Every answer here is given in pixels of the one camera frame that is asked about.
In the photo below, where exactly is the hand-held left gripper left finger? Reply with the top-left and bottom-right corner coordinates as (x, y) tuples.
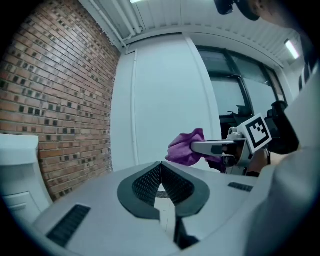
(32, 161), (181, 256)

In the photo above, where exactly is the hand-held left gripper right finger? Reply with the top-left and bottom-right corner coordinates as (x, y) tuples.
(161, 162), (260, 250)

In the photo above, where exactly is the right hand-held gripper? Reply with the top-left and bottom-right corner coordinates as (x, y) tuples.
(191, 101), (300, 175)

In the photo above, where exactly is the purple cloth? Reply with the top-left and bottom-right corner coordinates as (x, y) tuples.
(164, 127), (224, 174)

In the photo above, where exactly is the person's right forearm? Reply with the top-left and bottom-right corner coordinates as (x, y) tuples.
(249, 147), (272, 175)

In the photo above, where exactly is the white vanity cabinet with sink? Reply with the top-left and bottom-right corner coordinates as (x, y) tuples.
(0, 133), (40, 166)

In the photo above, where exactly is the dark-framed glass window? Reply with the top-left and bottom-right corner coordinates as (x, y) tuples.
(196, 45), (288, 141)

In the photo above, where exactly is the ceiling light tube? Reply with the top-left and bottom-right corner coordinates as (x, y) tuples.
(284, 39), (300, 60)

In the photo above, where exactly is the white ceiling pipe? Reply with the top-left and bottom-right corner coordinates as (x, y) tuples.
(87, 0), (143, 50)

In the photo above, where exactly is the person's head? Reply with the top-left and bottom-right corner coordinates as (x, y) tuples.
(257, 0), (301, 30)

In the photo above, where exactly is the white wall conduit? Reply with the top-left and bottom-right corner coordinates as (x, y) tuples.
(131, 48), (140, 166)

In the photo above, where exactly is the black head-worn camera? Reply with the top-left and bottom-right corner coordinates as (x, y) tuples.
(214, 0), (237, 15)

